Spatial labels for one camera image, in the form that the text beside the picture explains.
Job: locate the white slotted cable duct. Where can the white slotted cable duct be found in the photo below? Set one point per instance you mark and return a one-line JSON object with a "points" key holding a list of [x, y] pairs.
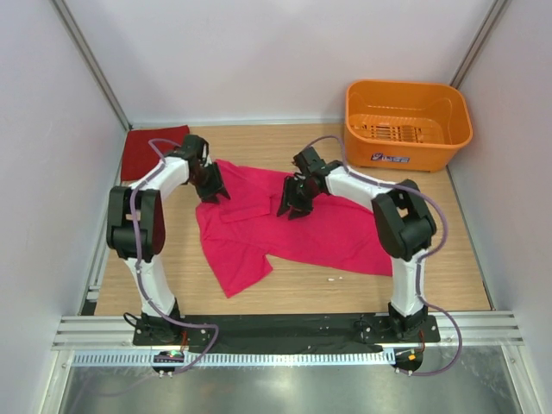
{"points": [[166, 359]]}

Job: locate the pink t shirt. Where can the pink t shirt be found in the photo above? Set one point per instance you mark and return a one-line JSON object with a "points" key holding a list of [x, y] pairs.
{"points": [[240, 232]]}

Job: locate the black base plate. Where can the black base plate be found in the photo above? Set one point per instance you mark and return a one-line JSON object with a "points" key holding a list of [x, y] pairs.
{"points": [[334, 333]]}

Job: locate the orange plastic basket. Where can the orange plastic basket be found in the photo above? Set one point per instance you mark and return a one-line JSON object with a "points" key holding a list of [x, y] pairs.
{"points": [[404, 125]]}

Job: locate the aluminium frame rail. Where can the aluminium frame rail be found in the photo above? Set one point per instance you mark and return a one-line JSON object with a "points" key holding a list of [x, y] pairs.
{"points": [[478, 328]]}

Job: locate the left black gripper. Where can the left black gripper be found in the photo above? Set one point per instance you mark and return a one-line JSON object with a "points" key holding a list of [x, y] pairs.
{"points": [[209, 194]]}

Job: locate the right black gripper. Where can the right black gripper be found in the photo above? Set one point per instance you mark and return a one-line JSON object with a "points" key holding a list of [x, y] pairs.
{"points": [[287, 193]]}

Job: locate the folded dark red t shirt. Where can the folded dark red t shirt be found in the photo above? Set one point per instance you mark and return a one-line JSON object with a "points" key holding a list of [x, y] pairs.
{"points": [[138, 157]]}

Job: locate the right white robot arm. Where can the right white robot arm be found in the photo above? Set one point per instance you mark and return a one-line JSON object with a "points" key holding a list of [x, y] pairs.
{"points": [[403, 221]]}

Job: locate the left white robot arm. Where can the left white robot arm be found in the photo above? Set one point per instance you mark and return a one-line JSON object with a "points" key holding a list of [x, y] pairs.
{"points": [[136, 229]]}

